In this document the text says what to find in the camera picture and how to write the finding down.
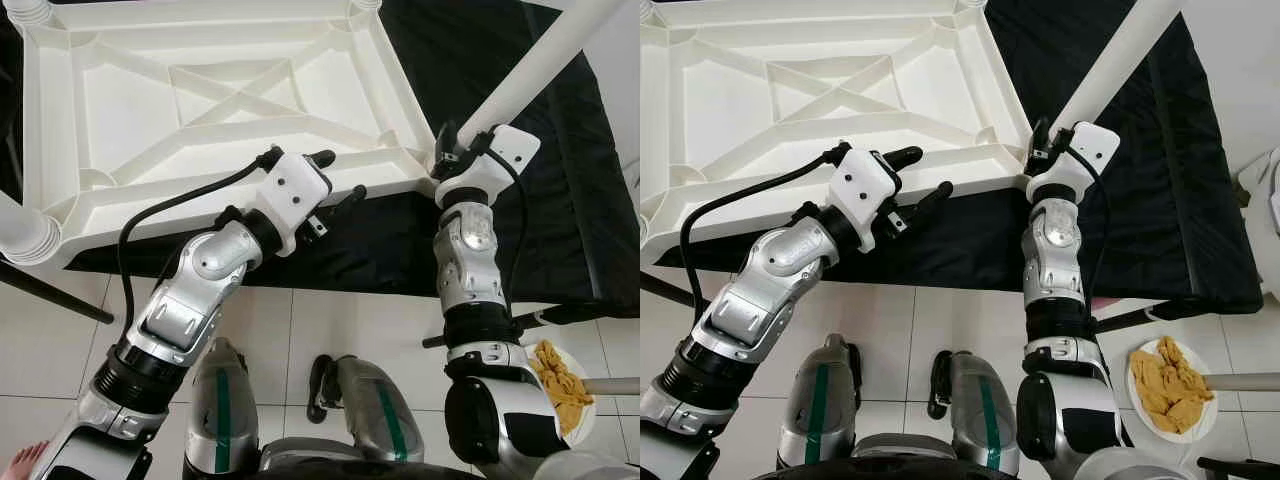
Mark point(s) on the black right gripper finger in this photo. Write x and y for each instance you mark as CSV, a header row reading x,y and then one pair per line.
x,y
1040,142
447,148

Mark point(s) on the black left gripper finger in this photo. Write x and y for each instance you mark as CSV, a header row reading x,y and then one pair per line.
x,y
321,159
345,203
902,157
928,203

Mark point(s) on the white plastic children table top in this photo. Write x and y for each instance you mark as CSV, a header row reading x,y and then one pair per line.
x,y
730,110
130,110

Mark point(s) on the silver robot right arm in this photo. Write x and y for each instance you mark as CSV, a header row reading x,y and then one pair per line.
x,y
470,260
1055,260

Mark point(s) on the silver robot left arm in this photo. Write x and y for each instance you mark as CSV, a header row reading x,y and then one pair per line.
x,y
750,290
190,290

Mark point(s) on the black table cloth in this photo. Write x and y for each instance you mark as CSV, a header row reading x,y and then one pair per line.
x,y
960,250
380,250

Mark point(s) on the black robot left foot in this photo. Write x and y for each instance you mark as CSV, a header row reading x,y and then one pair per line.
x,y
240,362
853,375

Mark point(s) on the black robot foot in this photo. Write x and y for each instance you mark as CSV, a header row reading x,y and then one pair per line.
x,y
240,362
941,383
853,375
321,385

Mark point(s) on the black robot right foot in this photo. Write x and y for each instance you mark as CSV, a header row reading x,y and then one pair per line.
x,y
941,383
321,385

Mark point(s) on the silver robot right leg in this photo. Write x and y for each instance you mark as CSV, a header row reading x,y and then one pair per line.
x,y
985,415
383,412

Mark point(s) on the yellow crumpled cloth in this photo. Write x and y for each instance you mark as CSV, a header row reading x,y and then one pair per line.
x,y
560,390
1170,390

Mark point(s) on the black robot torso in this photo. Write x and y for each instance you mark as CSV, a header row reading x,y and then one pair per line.
x,y
900,472
340,472

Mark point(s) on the grey bar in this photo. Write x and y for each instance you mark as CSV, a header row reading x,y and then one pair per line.
x,y
615,385
1245,381

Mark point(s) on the white round plate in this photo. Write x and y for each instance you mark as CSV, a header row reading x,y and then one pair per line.
x,y
588,415
1208,415

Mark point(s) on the person's bare foot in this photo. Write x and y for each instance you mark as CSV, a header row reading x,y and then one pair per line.
x,y
25,462

